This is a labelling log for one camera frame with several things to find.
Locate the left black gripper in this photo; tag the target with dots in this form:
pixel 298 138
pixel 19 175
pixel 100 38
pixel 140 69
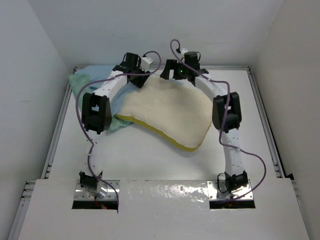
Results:
pixel 139 82

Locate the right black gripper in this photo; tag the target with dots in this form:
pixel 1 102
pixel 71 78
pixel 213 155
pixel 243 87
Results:
pixel 171 64

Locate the cream pillow with yellow edge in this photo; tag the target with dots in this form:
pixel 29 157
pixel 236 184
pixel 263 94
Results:
pixel 181 115

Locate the green and blue pillowcase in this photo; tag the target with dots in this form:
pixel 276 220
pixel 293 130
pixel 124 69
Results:
pixel 101 99

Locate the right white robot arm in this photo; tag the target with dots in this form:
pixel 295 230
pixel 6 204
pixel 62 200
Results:
pixel 226 111

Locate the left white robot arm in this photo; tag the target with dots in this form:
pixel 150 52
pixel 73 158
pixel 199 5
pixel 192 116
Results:
pixel 92 172

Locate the white front cover board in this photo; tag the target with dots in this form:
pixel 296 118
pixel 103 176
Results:
pixel 163 210

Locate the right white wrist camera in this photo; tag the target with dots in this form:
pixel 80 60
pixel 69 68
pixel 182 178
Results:
pixel 182 52

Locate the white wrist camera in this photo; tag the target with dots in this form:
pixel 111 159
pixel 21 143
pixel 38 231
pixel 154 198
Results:
pixel 146 63
pixel 182 52

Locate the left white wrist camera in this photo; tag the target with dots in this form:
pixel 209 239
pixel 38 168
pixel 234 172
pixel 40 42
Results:
pixel 146 63

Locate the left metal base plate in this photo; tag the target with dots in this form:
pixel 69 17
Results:
pixel 103 192

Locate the metal base plate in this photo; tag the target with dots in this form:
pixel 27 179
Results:
pixel 103 192
pixel 243 193

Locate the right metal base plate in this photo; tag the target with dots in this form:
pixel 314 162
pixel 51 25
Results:
pixel 243 193

